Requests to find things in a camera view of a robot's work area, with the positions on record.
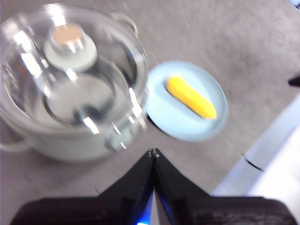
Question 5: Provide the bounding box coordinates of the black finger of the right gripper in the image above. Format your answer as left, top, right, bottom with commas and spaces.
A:
287, 74, 300, 87

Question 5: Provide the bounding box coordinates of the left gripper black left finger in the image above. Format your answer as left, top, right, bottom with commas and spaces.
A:
10, 149, 157, 225

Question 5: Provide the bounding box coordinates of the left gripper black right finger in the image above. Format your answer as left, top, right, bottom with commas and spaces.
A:
155, 149, 298, 225

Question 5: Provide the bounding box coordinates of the yellow corn cob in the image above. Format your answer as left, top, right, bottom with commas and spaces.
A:
166, 75, 218, 120

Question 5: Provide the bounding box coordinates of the glass lid with green knob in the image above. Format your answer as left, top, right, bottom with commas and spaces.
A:
0, 3, 149, 137

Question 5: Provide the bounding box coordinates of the pale green electric steamer pot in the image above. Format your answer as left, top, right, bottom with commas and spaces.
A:
0, 11, 150, 163

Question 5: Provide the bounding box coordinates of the blue round plate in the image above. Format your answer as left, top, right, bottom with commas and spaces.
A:
144, 60, 229, 143

